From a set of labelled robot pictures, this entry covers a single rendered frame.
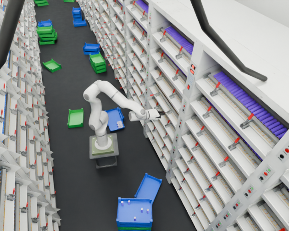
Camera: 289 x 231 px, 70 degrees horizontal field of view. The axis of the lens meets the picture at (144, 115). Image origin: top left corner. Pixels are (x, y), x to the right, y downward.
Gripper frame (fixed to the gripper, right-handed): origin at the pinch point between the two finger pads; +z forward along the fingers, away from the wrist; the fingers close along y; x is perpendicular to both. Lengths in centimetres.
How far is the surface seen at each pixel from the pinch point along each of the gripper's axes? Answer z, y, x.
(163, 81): 5.2, -21.3, 19.8
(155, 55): 0, -38, 37
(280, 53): 19, 49, 86
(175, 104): 2.4, 8.5, 17.5
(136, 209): -30, 50, -67
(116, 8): -1, -158, 37
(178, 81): 0.1, 3.9, 37.2
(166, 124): 10.7, -0.6, -17.3
